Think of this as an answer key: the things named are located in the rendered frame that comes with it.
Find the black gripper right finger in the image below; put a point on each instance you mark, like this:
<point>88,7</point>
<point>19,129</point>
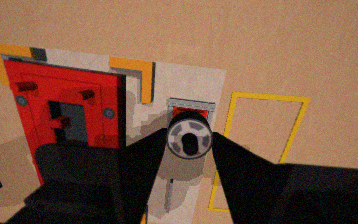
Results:
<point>257,191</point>

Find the black tyre with grey wheel rim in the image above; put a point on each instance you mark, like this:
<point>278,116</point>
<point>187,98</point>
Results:
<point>189,122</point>

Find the yellow rectangular outline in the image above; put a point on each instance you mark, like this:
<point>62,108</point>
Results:
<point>304,100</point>

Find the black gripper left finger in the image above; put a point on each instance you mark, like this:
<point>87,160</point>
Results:
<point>130,172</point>

